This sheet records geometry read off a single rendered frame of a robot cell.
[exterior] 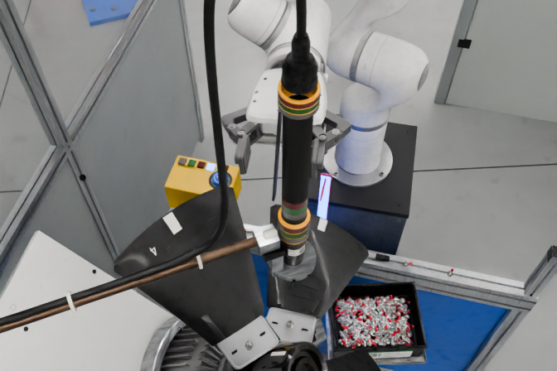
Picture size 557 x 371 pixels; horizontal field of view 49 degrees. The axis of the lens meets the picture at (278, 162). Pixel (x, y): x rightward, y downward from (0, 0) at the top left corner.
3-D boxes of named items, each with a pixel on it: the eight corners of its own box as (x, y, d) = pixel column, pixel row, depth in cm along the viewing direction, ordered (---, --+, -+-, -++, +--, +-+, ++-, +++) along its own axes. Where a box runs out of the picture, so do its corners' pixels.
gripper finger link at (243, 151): (254, 137, 79) (245, 175, 75) (230, 136, 79) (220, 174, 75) (252, 119, 77) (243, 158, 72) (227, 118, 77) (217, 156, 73)
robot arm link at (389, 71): (352, 89, 154) (362, 13, 135) (421, 115, 149) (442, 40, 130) (331, 120, 148) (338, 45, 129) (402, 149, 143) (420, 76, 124)
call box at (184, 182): (169, 210, 152) (162, 185, 143) (182, 178, 158) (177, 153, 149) (231, 224, 149) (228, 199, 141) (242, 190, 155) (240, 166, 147)
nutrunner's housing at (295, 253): (284, 282, 91) (289, 54, 55) (275, 261, 93) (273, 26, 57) (308, 274, 92) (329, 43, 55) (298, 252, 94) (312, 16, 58)
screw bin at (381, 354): (331, 362, 145) (333, 352, 139) (324, 296, 155) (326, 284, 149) (422, 358, 145) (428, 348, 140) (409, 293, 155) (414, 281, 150)
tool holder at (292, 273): (266, 293, 87) (264, 260, 80) (249, 252, 91) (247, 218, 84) (323, 272, 89) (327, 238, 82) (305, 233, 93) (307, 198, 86)
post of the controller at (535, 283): (524, 295, 150) (552, 256, 134) (524, 284, 151) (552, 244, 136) (536, 297, 149) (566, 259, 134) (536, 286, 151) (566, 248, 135)
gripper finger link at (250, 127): (276, 121, 81) (275, 150, 77) (240, 122, 81) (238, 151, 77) (275, 104, 79) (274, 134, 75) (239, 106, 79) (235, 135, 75)
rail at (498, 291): (191, 240, 168) (187, 225, 162) (196, 228, 170) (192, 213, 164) (528, 313, 155) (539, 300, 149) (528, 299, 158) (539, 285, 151)
